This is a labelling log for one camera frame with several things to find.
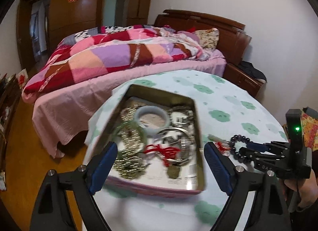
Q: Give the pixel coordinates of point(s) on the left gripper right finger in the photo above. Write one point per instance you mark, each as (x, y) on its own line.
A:
(235, 181)

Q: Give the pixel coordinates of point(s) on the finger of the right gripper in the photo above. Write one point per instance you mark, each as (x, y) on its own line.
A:
(249, 155)
(257, 147)

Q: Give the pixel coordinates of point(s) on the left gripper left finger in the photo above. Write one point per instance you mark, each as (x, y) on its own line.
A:
(89, 179)

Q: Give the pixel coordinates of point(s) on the green jade bangle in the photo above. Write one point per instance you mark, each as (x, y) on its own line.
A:
(129, 137)

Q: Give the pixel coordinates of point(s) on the pink metal tin box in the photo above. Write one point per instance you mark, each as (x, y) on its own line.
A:
(101, 130)

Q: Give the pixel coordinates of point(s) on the red cord bagua charm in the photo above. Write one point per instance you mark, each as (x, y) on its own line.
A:
(168, 155)

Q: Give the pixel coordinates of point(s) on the person's right hand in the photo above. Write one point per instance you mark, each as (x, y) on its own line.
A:
(305, 188)

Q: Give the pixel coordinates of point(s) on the colourful floral chair cushion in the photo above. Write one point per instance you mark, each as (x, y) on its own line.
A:
(309, 126)

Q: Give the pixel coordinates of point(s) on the white green cloud tablecloth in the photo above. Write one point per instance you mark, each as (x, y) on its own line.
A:
(224, 110)

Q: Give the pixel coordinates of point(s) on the metal watch band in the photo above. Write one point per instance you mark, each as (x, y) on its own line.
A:
(187, 142)

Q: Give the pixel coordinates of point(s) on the pink bed sheet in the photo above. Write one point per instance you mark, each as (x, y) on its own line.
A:
(60, 115)

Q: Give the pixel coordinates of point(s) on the wooden nightstand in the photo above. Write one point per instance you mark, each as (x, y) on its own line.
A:
(238, 77)

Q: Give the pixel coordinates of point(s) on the black clothing on nightstand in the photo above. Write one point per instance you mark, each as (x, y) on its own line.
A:
(250, 70)

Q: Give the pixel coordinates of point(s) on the pale blue jade bangle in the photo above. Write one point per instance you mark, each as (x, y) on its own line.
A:
(151, 119)

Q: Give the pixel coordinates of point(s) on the wooden bed headboard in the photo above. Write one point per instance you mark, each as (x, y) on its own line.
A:
(227, 36)

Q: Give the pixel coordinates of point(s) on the floral pillow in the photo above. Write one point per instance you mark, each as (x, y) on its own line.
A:
(208, 39)

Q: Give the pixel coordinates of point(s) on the cluttered wooden side cabinet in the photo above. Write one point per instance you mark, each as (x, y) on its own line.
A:
(10, 96)

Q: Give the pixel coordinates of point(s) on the patchwork pink quilt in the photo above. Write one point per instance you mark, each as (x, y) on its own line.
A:
(106, 53)

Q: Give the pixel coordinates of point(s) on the brown wooden wardrobe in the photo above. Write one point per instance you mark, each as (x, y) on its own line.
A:
(66, 18)

